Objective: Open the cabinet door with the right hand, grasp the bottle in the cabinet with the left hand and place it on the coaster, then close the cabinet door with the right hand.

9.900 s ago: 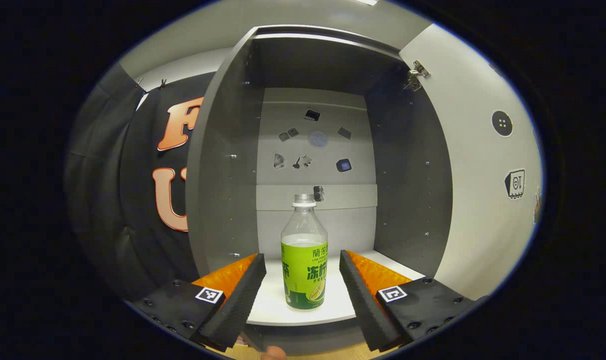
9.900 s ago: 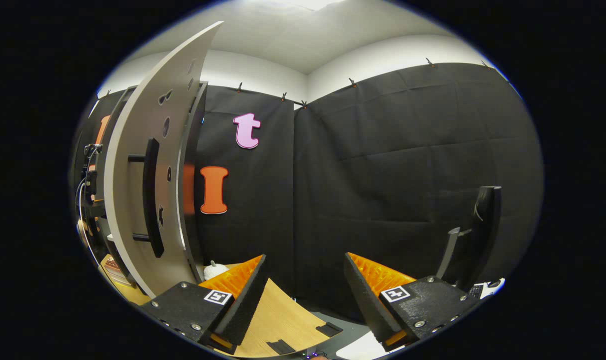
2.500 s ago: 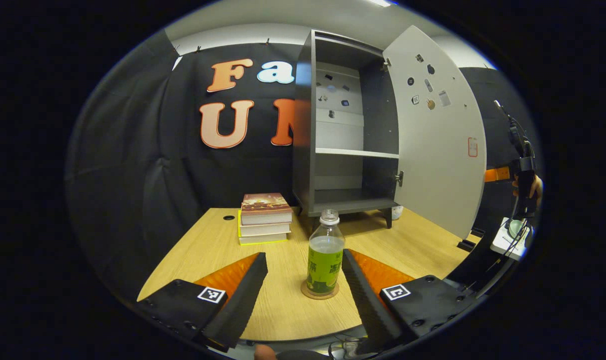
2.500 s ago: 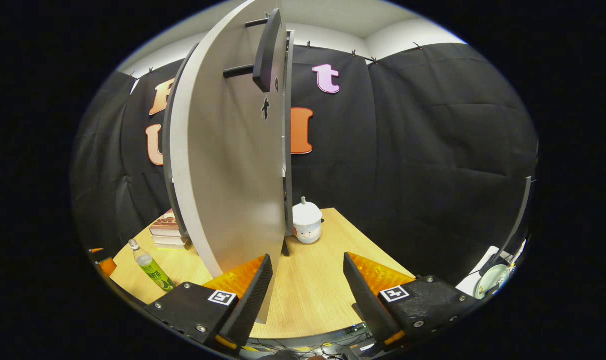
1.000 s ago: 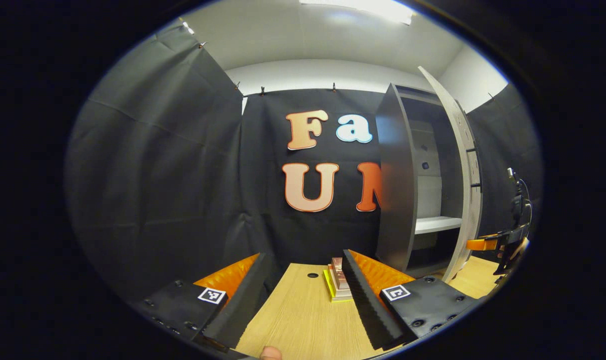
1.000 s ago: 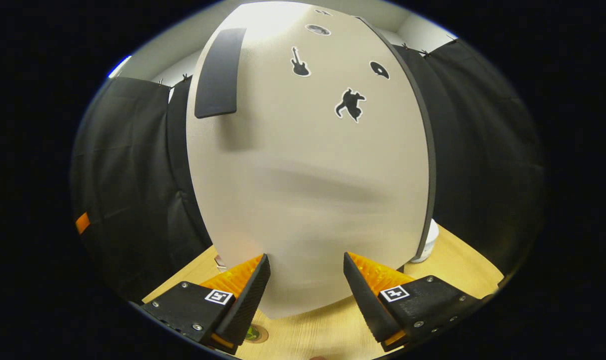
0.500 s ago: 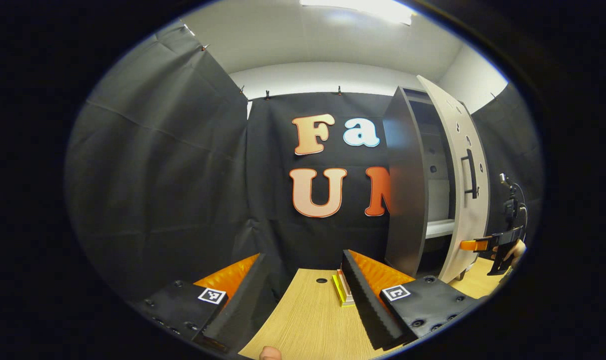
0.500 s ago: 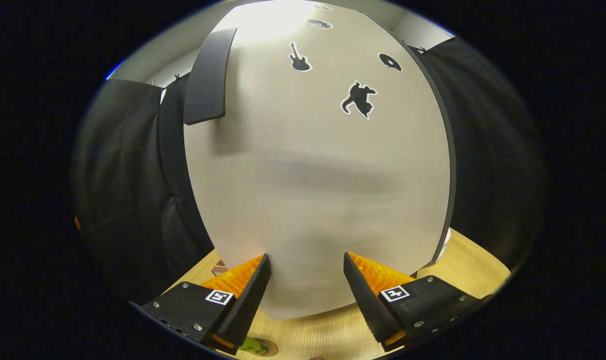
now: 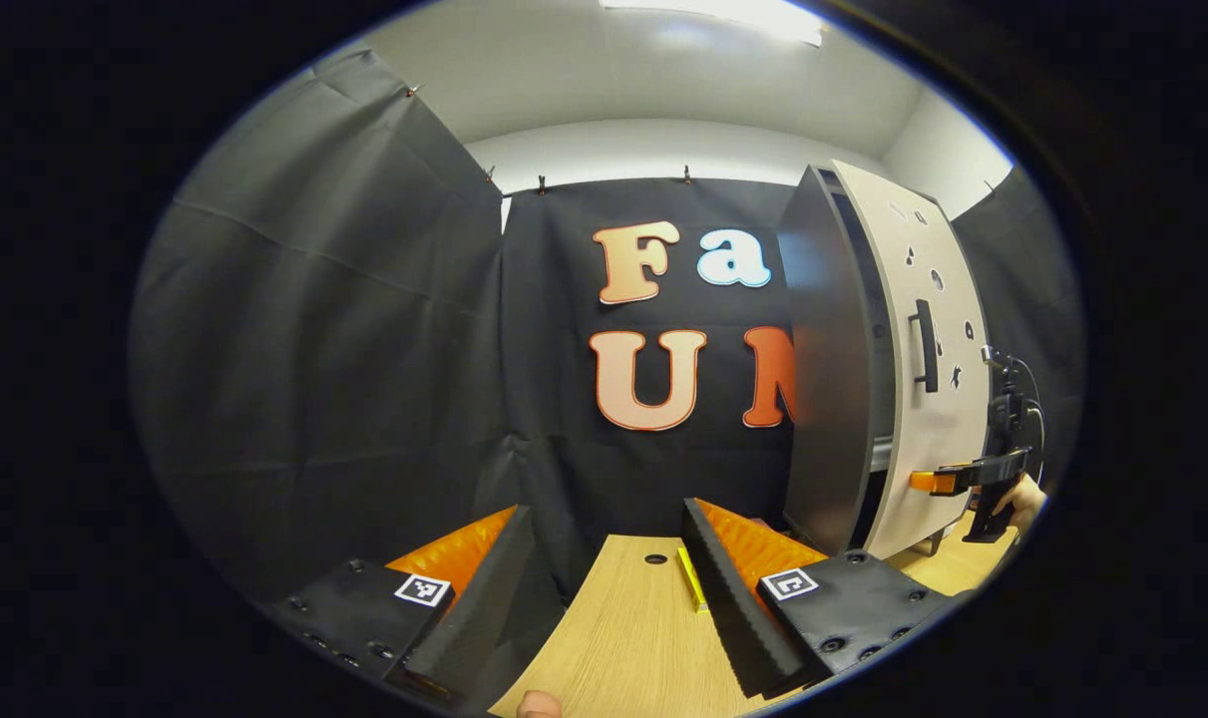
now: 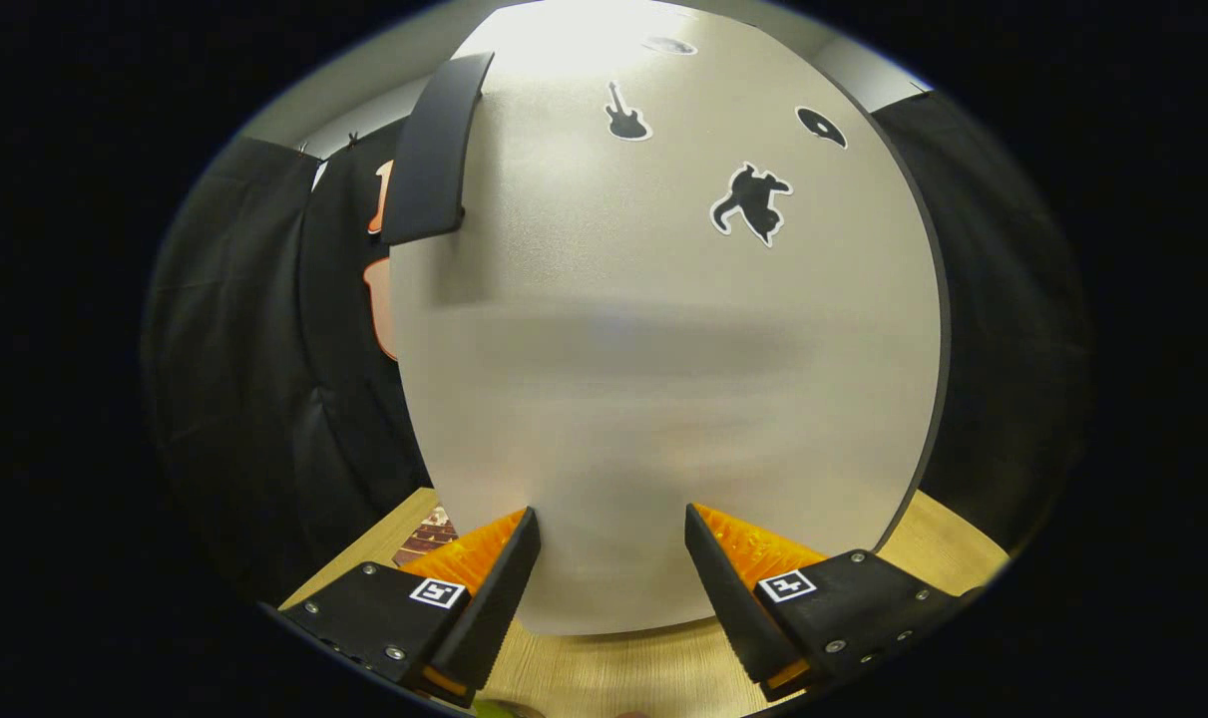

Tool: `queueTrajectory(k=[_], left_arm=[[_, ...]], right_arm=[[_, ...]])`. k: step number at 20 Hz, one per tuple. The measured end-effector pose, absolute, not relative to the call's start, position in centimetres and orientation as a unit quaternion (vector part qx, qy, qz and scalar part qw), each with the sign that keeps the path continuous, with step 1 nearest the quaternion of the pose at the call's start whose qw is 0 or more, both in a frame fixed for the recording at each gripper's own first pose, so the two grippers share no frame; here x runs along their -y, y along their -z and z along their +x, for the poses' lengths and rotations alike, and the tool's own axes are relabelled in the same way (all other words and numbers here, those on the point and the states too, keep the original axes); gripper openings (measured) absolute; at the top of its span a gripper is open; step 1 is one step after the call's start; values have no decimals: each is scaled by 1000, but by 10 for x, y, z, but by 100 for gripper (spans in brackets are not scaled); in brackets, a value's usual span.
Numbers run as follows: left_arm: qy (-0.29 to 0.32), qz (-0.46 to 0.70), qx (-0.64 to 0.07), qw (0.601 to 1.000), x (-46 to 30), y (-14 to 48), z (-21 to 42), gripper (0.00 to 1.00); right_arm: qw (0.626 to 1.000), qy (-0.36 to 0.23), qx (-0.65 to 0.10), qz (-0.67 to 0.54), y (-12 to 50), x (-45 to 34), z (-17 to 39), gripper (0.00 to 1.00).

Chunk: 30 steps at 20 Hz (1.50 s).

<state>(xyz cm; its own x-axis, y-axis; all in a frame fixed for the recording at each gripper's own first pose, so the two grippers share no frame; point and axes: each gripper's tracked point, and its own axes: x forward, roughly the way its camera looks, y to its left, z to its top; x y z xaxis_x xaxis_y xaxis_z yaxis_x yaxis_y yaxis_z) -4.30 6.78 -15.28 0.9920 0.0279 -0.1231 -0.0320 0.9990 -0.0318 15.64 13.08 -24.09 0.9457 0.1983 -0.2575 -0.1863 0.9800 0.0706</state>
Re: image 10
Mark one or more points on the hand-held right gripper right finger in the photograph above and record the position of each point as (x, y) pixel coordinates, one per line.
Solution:
(728, 598)

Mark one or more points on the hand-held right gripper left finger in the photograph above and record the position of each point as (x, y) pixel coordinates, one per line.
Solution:
(499, 598)

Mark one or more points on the green label bottle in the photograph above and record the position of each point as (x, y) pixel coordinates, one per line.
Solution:
(504, 710)

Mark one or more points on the beige cabinet door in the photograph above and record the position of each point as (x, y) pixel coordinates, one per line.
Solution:
(663, 399)

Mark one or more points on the red picture book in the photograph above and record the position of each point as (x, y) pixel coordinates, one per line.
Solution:
(426, 541)

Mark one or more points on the black backdrop cloth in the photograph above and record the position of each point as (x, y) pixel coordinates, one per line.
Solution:
(244, 349)

